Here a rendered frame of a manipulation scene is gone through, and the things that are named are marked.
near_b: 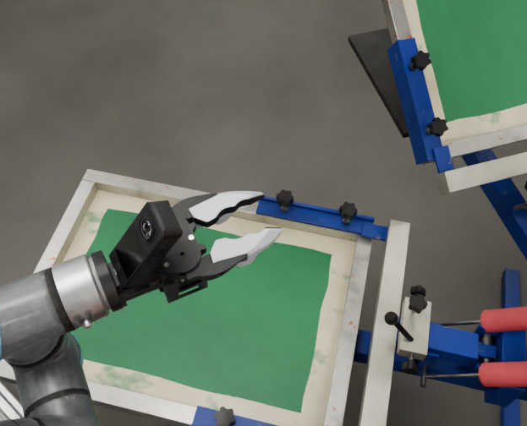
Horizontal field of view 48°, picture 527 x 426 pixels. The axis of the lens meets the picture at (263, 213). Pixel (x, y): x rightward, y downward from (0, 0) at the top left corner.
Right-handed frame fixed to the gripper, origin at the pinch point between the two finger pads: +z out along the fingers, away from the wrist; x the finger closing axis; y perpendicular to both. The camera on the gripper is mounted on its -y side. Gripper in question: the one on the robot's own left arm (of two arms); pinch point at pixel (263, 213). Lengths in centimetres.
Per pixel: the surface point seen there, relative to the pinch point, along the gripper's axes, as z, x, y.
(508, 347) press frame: 51, 24, 60
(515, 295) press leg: 125, 4, 163
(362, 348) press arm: 27, 9, 74
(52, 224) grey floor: -40, -114, 185
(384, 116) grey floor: 133, -107, 183
